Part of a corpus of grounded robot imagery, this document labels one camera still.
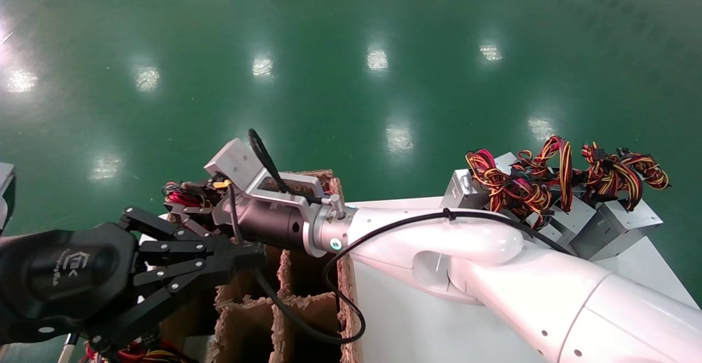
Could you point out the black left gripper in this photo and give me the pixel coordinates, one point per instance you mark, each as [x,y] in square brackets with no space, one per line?
[66,281]

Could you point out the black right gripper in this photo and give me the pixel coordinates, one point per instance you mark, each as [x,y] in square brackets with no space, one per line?
[269,223]

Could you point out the brown cardboard divider box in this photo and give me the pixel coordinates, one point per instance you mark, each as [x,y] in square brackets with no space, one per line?
[307,308]

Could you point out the grey metal power supply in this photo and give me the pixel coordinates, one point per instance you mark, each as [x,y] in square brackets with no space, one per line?
[458,187]
[620,231]
[570,220]

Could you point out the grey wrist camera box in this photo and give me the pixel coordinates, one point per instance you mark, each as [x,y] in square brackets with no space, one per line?
[233,160]

